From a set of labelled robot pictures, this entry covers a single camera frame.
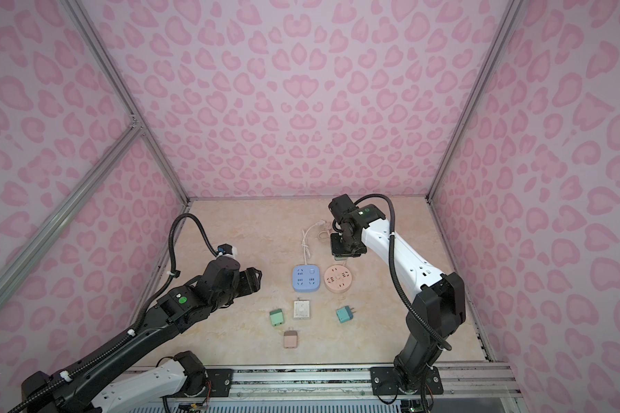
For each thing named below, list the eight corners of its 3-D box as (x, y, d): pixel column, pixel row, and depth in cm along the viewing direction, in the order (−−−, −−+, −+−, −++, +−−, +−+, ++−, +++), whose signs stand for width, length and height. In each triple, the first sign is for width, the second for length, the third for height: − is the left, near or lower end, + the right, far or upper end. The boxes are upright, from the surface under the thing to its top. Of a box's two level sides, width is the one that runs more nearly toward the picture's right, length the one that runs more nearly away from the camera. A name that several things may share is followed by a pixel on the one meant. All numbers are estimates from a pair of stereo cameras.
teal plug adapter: (340, 324, 86) (341, 321, 84) (335, 313, 88) (335, 310, 86) (355, 317, 87) (356, 314, 85) (350, 306, 90) (350, 303, 88)
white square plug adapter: (292, 319, 86) (292, 316, 84) (294, 302, 90) (293, 299, 88) (309, 319, 86) (309, 316, 84) (309, 302, 90) (309, 299, 88)
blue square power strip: (291, 292, 93) (291, 288, 90) (293, 269, 99) (292, 265, 96) (319, 292, 93) (319, 288, 90) (319, 269, 99) (319, 265, 96)
